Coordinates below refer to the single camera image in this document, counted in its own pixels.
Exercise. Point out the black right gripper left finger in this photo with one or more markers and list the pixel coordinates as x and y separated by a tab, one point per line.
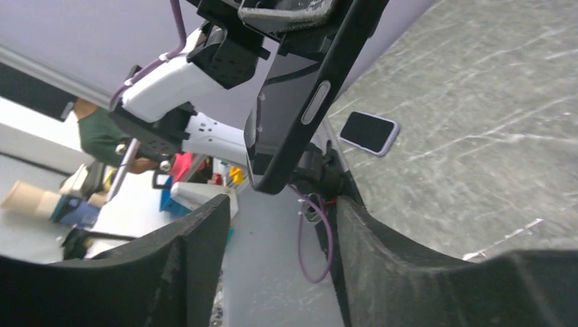
168	277

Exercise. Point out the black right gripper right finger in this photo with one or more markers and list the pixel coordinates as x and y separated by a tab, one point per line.
392	280

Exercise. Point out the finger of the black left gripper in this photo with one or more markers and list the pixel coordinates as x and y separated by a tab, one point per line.
297	11

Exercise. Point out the black phone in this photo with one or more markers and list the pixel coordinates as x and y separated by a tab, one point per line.
309	68

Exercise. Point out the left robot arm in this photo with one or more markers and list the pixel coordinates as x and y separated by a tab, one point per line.
154	103

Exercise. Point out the black base frame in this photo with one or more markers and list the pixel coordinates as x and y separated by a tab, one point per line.
322	178

